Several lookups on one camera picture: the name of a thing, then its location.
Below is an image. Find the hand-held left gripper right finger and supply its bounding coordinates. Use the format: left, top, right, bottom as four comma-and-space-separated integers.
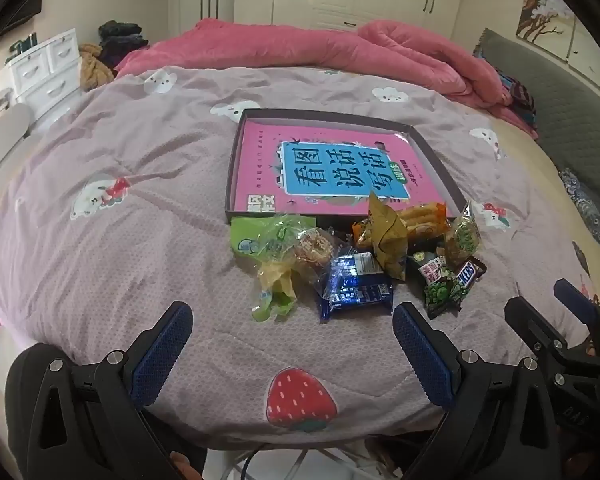
392, 301, 561, 480

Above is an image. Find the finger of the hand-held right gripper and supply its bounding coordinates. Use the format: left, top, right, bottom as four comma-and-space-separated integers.
504, 297, 581, 386
554, 279, 600, 356

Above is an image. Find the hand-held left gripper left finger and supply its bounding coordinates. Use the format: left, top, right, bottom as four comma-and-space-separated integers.
27, 301, 194, 480

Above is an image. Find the black green pea packet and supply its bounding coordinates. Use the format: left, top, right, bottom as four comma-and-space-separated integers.
411, 250, 467, 321

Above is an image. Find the brown chocolate bar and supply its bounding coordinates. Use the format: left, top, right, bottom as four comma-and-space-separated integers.
449, 256, 489, 293

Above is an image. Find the blue cookie packet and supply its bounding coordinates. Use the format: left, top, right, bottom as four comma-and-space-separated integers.
314, 251, 396, 324

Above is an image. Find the clear crispy snack packet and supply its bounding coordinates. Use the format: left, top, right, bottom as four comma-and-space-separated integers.
444, 201, 485, 267

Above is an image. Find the yellow cartoon snack packet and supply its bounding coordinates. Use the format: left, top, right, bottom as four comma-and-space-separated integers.
367, 192, 411, 281

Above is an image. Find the green yellow pickle packet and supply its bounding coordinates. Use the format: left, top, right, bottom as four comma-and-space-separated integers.
251, 259, 301, 323

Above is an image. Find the orange rice cracker packet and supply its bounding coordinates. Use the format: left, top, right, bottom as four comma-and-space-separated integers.
352, 201, 451, 252

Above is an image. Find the green label pastry packet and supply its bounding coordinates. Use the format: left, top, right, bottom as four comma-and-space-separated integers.
230, 214, 306, 263

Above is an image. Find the clear brown pastry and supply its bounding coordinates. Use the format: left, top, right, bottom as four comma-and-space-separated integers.
294, 227, 342, 273

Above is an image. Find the grey cardboard box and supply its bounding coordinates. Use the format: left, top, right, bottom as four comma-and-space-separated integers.
223, 108, 473, 223

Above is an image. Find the blue patterned cloth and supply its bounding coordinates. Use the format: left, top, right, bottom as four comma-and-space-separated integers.
559, 167, 600, 247

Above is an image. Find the mauve printed bed sheet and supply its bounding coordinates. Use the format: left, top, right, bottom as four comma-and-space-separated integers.
0, 66, 600, 448

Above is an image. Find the beige mattress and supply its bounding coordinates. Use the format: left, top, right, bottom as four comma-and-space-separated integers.
490, 110, 600, 311

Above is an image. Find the pink book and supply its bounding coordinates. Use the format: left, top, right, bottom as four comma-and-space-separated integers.
232, 119, 468, 217

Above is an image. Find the grey quilted headboard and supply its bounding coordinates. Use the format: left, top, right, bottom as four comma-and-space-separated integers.
475, 27, 600, 171

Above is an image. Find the striped colourful cloth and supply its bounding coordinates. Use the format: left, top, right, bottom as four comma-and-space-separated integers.
497, 72, 538, 128

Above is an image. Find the brown plush blanket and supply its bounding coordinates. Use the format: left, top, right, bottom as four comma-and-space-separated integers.
78, 42, 116, 92

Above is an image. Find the white drawer cabinet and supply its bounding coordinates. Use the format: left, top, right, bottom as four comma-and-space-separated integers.
0, 29, 83, 126

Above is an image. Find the pile of dark clothes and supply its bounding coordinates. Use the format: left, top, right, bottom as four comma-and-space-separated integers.
97, 20, 151, 68

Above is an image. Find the pink quilt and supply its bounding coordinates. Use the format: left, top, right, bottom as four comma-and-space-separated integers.
114, 17, 540, 141

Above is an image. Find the dark green container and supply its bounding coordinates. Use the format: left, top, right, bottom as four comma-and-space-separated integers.
7, 32, 40, 58

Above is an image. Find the black cable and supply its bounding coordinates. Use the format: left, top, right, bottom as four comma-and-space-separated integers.
237, 447, 281, 480

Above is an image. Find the wall painting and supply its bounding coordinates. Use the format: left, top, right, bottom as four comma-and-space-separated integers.
516, 0, 600, 66

